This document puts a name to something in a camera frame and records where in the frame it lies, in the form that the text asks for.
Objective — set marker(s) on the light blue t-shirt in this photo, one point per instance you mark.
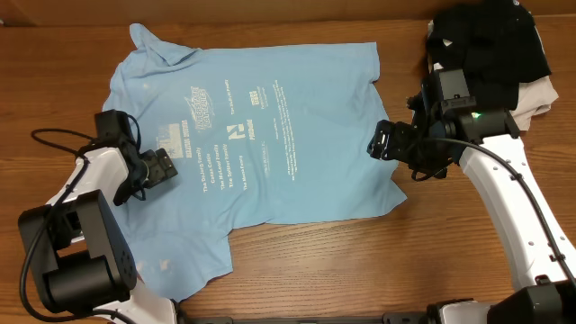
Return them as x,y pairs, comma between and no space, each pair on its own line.
273,135

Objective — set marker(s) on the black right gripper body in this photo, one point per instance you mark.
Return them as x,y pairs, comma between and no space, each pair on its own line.
411,147

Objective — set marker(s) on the pile of black clothes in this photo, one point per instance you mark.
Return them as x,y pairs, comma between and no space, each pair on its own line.
495,44

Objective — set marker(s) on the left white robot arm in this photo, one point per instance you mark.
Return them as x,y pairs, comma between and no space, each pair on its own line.
78,264

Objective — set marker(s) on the white folded garment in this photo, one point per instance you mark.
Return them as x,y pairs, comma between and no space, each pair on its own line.
527,99

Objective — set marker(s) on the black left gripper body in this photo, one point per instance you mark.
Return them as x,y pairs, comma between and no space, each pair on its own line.
163,166

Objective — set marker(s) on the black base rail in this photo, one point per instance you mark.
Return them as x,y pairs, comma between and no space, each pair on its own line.
306,319

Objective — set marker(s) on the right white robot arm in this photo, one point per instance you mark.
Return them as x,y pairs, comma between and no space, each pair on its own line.
487,147

